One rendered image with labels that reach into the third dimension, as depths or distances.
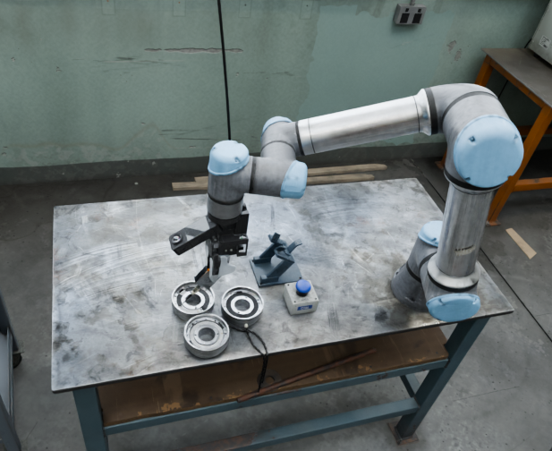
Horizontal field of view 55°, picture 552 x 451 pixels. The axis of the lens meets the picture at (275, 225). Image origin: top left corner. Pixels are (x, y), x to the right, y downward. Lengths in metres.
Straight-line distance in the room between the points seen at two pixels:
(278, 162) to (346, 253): 0.59
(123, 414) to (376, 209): 0.96
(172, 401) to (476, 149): 0.99
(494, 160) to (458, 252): 0.26
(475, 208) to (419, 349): 0.73
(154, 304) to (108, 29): 1.55
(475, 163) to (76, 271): 0.99
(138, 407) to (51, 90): 1.69
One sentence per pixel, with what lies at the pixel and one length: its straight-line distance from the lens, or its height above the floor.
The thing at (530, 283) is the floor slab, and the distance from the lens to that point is 3.04.
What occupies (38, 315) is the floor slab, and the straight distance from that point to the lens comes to 2.42.
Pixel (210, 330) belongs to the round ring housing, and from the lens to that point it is 1.29.
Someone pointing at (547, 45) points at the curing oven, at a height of 0.88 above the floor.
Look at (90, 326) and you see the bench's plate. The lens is 1.34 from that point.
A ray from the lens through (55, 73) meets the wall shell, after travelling 2.71.
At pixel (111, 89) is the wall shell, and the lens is 2.74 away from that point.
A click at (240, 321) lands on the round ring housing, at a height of 0.83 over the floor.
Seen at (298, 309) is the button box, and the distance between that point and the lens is 1.36.
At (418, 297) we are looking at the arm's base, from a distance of 1.47.
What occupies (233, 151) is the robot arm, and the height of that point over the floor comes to 1.29.
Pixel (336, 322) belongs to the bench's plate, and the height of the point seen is 0.80.
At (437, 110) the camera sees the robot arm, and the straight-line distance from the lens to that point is 1.11.
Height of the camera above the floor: 1.87
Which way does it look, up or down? 42 degrees down
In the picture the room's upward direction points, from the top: 10 degrees clockwise
